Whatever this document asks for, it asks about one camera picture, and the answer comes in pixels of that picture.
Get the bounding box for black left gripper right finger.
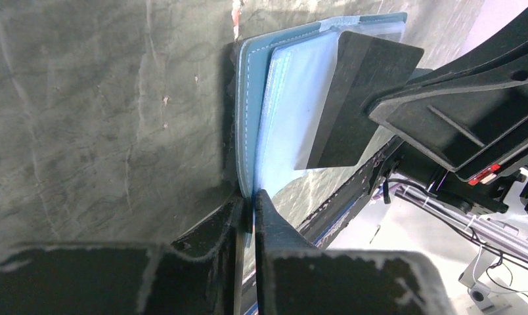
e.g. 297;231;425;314
254;190;454;314

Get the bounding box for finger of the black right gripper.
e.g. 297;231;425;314
403;7;528;94

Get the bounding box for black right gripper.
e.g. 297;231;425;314
368;56;528;221

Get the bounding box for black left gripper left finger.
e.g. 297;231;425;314
0;196;245;314

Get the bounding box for blue leather card holder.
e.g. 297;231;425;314
235;12;408;201

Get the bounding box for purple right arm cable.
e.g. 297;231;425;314
381;178;528;279

